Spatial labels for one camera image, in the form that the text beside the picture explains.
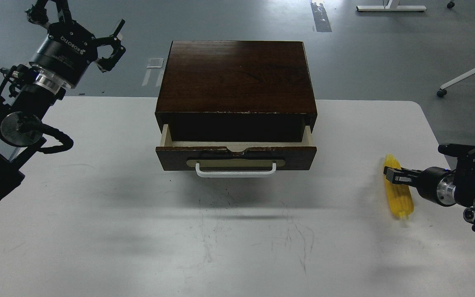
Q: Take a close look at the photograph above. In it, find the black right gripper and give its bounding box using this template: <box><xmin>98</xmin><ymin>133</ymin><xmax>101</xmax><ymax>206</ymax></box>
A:
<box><xmin>383</xmin><ymin>167</ymin><xmax>456</xmax><ymax>207</ymax></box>

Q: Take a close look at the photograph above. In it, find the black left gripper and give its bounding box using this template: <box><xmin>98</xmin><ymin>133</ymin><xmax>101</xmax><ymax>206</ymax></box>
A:
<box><xmin>26</xmin><ymin>0</ymin><xmax>127</xmax><ymax>90</ymax></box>

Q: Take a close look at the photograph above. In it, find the yellow corn cob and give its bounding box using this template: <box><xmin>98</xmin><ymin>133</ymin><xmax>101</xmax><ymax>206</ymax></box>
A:
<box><xmin>384</xmin><ymin>177</ymin><xmax>414</xmax><ymax>220</ymax></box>

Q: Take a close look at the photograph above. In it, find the wooden drawer with white handle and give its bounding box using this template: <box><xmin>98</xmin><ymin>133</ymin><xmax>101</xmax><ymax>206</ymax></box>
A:
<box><xmin>156</xmin><ymin>125</ymin><xmax>318</xmax><ymax>177</ymax></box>

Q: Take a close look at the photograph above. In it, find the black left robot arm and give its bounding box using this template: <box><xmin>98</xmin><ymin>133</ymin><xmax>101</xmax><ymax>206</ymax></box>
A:
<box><xmin>0</xmin><ymin>0</ymin><xmax>126</xmax><ymax>201</ymax></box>

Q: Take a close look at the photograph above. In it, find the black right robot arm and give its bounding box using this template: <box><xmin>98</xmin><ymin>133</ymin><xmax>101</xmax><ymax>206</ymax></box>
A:
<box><xmin>383</xmin><ymin>144</ymin><xmax>475</xmax><ymax>231</ymax></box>

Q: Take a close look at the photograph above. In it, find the dark wooden drawer cabinet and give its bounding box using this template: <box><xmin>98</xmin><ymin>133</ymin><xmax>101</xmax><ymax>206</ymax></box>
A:
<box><xmin>155</xmin><ymin>40</ymin><xmax>318</xmax><ymax>142</ymax></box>

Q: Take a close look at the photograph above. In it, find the grey floor tape strip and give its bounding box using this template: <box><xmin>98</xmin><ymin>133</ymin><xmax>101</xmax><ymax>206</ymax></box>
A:
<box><xmin>310</xmin><ymin>0</ymin><xmax>332</xmax><ymax>33</ymax></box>

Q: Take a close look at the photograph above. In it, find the white desk leg base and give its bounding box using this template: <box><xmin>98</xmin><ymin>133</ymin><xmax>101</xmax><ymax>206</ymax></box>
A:
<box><xmin>356</xmin><ymin>0</ymin><xmax>427</xmax><ymax>12</ymax></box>

